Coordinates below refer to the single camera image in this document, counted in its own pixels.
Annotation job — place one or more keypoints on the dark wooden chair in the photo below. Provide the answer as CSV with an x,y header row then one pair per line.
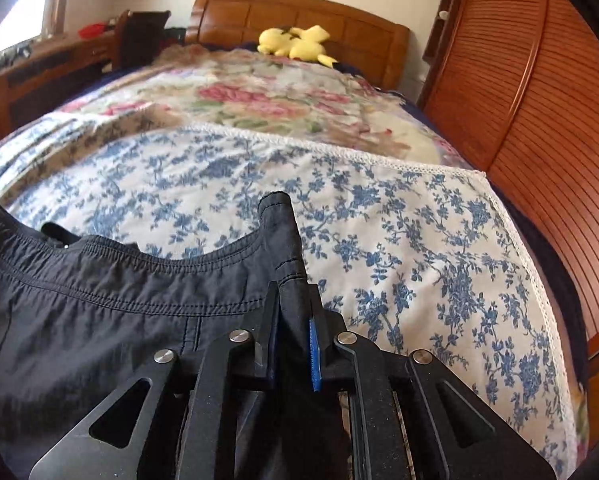
x,y
139,35

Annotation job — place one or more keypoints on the red bowl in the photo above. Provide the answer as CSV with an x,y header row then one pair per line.
x,y
93,30

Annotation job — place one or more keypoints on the wooden slatted wardrobe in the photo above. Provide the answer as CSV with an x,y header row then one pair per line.
x,y
544,110

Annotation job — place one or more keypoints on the wooden desk cabinet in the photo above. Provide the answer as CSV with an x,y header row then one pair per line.
x,y
39,77

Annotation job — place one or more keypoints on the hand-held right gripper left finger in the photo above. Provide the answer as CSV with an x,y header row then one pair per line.
x,y
269,330

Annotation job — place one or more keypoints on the pink floral blanket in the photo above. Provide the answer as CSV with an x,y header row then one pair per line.
x,y
279,95

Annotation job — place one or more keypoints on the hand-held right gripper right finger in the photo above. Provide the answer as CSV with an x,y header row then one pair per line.
x,y
315,355

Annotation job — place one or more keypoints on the wooden bed headboard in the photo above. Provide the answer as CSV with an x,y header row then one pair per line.
x,y
299,20

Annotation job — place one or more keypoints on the blue floral white bedsheet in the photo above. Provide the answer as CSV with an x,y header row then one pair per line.
x,y
379,240

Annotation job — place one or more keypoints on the dark navy jacket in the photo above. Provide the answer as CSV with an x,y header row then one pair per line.
x,y
144,320

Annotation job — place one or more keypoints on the yellow plush toy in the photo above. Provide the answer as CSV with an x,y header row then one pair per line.
x,y
299,42

